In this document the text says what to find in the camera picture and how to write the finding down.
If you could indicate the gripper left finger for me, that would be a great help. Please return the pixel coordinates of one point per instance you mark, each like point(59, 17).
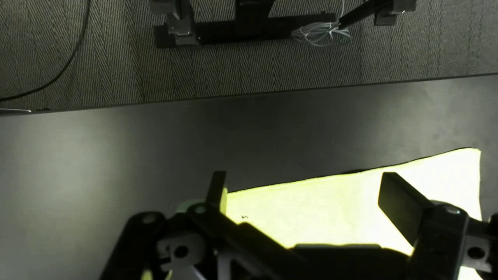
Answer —
point(218, 229)

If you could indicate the yellow towel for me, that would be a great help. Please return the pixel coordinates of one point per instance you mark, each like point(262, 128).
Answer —
point(350, 210)

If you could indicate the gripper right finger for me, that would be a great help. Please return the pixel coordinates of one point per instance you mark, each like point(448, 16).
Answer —
point(428, 225)

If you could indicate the black metal stand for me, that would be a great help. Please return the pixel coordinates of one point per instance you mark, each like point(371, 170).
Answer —
point(249, 23)

